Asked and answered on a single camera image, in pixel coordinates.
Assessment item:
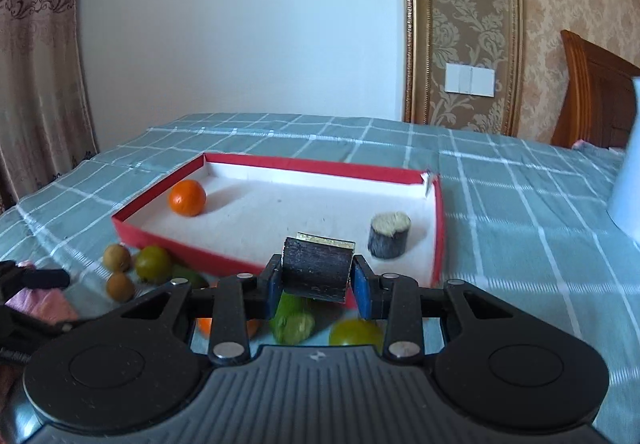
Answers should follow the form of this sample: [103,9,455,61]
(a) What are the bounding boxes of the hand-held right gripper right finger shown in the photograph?
[350,256,506,361]

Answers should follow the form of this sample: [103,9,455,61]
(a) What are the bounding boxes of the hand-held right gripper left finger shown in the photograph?
[120,254,287,367]

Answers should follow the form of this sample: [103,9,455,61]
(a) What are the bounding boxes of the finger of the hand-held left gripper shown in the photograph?
[5,309,81,350]
[0,261,71,309]

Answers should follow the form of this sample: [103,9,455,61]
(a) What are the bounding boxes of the green cucumber piece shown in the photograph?
[270,294,317,345]

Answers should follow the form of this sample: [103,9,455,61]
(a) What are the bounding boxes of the small green tomato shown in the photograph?
[328,319,385,351]

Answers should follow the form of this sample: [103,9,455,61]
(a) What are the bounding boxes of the brown longan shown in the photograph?
[106,272,136,303]
[103,244,132,273]

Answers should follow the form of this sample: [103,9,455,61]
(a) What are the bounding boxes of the red cardboard box lid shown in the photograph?
[111,152,446,289]

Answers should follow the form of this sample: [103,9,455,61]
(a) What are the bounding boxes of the large green tomato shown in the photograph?
[134,245,173,283]

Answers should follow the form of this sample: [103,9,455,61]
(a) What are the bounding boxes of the orange mandarin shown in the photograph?
[196,281,261,338]
[168,180,207,217]

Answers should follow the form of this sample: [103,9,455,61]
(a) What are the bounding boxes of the dark green avocado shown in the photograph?
[170,264,211,290]

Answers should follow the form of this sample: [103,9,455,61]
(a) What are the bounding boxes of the beige patterned curtain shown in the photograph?
[0,0,99,215]

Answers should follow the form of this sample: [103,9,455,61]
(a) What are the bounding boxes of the white kettle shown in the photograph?
[606,76,640,245]

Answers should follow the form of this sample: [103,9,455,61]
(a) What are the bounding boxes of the wooden headboard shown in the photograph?
[550,30,640,151]

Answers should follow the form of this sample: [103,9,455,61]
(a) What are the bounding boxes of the white wall switch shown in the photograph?
[444,63,497,97]

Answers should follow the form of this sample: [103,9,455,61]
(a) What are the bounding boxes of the gold wall moulding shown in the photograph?
[401,0,524,137]

